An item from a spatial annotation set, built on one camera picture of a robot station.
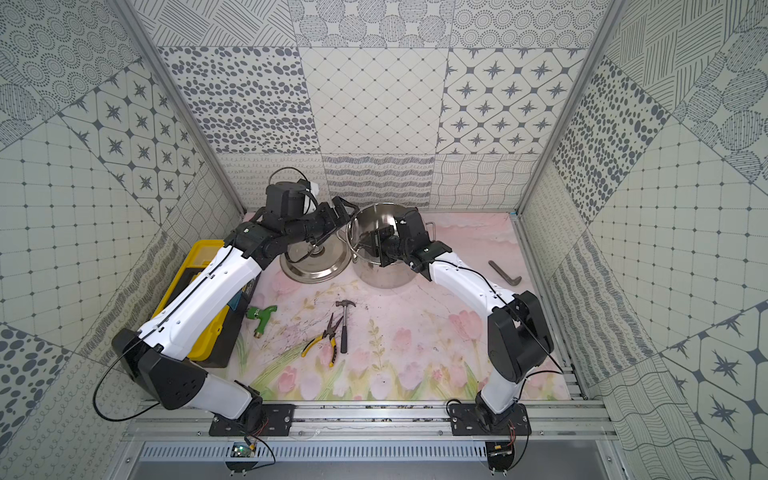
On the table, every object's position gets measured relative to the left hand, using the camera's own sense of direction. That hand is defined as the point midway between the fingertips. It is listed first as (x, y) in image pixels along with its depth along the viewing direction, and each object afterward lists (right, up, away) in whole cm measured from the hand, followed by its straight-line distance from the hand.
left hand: (348, 208), depth 72 cm
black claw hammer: (-4, -35, +18) cm, 40 cm away
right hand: (+1, -8, +9) cm, 12 cm away
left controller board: (-26, -59, 0) cm, 64 cm away
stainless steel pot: (+1, -3, +22) cm, 22 cm away
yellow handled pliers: (-8, -36, +16) cm, 40 cm away
